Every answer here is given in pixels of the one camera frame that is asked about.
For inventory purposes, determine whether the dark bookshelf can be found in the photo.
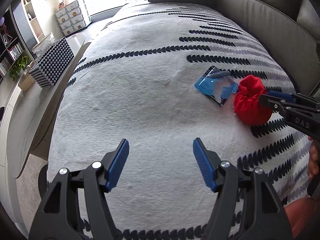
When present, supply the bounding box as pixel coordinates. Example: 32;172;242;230
1;0;44;81

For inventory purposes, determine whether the blue plastic package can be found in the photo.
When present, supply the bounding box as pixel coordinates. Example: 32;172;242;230
194;66;238;107

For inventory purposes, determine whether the green potted plant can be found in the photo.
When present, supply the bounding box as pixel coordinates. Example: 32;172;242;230
9;56;29;81

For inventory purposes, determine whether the red cloth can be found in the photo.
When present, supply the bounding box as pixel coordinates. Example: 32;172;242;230
234;75;272;126

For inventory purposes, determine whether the black white tissue box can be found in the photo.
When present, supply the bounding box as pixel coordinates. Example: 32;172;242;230
29;37;74;88

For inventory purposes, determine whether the dark grey sofa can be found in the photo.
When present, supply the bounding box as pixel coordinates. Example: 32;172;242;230
148;0;319;98

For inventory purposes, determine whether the white tv console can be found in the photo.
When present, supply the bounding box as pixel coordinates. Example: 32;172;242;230
1;76;24;224

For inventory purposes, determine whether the right hand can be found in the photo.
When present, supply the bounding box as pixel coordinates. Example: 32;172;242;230
308;137;319;180

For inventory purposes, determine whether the clear plastic container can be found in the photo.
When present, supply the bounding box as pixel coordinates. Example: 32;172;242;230
32;32;56;57

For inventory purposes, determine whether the white drawer cabinet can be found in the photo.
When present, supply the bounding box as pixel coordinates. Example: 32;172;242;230
55;0;92;36

